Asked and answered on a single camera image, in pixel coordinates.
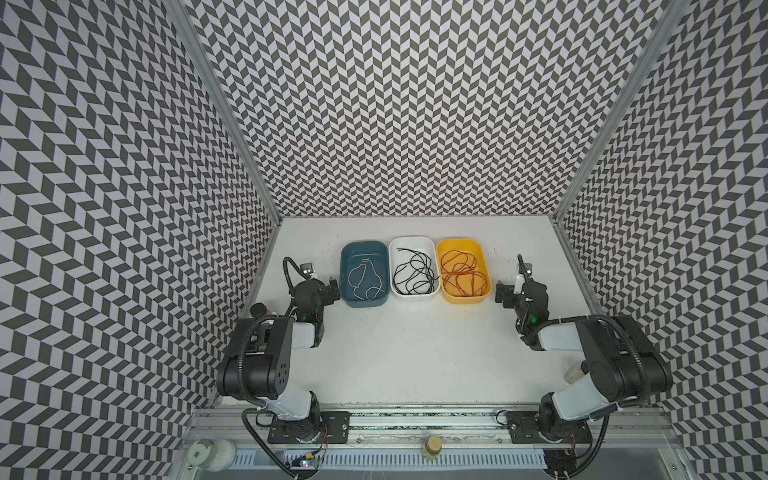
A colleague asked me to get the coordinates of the red cable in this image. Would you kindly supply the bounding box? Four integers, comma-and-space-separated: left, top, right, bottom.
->
440, 248, 490, 298

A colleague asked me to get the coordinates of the black cable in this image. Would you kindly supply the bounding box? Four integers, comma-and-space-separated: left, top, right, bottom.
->
392, 247, 439, 296

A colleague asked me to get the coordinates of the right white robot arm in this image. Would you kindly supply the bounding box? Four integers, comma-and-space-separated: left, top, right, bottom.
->
495, 278, 673, 443

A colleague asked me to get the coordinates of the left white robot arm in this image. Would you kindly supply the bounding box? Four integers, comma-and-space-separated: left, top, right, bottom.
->
216, 257, 344, 444

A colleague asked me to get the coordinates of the dark teal tray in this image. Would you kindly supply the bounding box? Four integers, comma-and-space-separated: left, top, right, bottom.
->
339, 240, 391, 308

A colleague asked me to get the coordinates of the yellow tray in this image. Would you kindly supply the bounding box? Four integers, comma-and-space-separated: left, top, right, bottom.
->
436, 238, 493, 305

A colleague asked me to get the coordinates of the left spice jar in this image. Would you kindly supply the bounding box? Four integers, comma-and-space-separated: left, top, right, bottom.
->
249, 302, 274, 319

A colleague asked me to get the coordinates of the white tray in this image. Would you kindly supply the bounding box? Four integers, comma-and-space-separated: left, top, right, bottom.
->
388, 236, 441, 302

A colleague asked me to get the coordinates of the brass knob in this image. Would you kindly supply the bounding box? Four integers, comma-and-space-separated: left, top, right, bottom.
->
422, 435, 443, 458

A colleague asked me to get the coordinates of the white tape roll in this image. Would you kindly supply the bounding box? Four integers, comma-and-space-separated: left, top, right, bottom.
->
185, 439, 237, 472

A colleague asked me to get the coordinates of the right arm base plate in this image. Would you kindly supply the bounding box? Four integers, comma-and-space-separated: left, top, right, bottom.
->
504, 410, 592, 445

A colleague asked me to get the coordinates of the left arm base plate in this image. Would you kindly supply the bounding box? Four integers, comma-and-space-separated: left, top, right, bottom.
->
267, 411, 351, 445

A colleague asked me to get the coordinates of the aluminium front rail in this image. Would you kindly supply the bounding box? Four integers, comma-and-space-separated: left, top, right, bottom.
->
184, 404, 682, 449

